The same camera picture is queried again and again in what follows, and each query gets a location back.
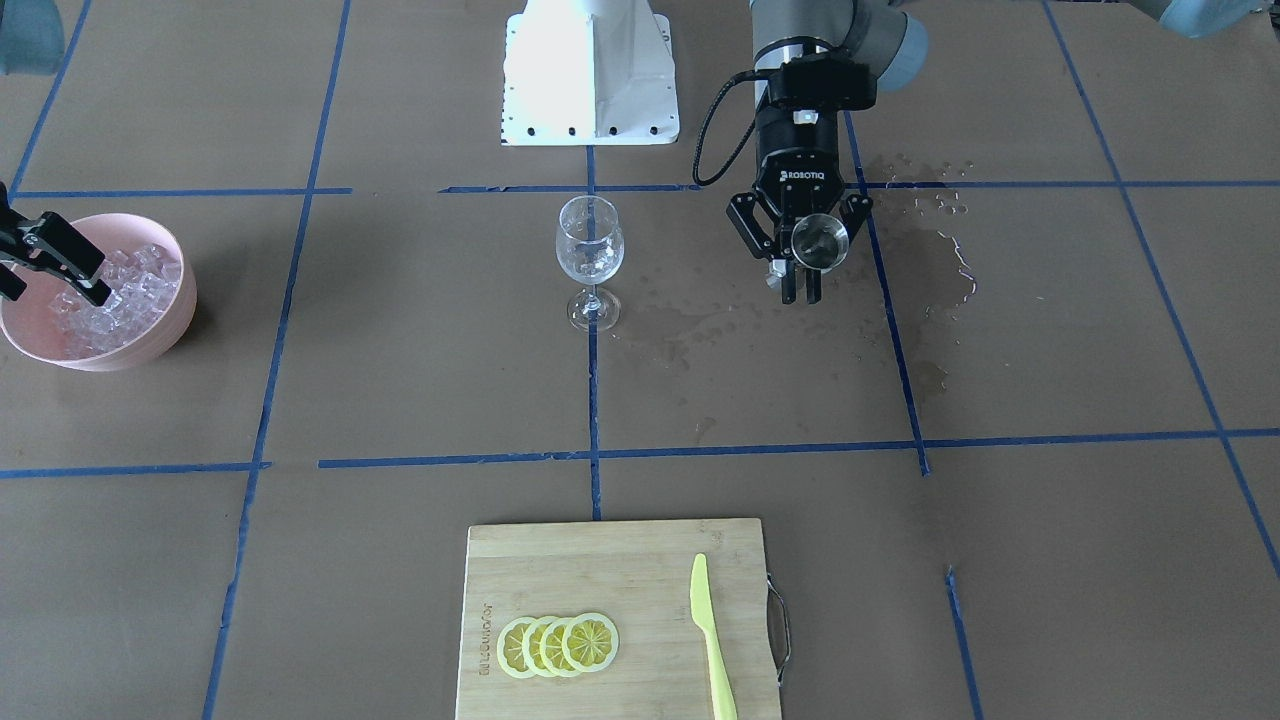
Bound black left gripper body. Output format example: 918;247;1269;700
753;105;845;215

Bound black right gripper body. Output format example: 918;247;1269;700
0;182;31;259

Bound steel double jigger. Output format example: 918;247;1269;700
791;213;851;272

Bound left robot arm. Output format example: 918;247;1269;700
727;1;929;304

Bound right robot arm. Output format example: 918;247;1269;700
1;1;111;307

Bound clear ice cubes pile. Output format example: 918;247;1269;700
49;243;183;359

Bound clear wine glass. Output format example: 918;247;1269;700
556;195;625;332

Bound pink bowl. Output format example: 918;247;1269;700
3;213;197;372

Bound bamboo cutting board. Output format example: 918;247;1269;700
454;518;782;719

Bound yellow plastic knife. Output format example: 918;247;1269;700
689;553;739;719

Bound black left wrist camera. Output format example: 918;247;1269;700
764;53;878;113

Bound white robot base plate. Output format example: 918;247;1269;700
500;1;681;146

